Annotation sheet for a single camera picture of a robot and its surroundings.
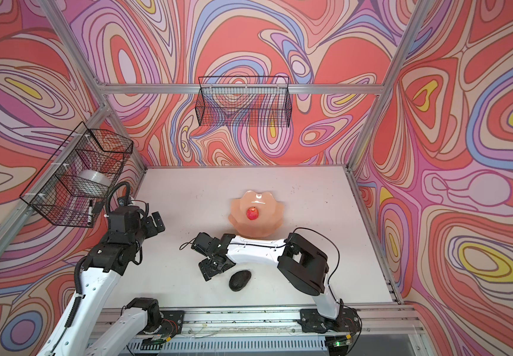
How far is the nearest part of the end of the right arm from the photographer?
610 millimetres

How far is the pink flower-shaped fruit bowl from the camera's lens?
0.97 metres

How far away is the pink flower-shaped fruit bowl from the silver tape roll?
475 mm

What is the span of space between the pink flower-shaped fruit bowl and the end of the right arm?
0.78 ft

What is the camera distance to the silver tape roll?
2.37ft
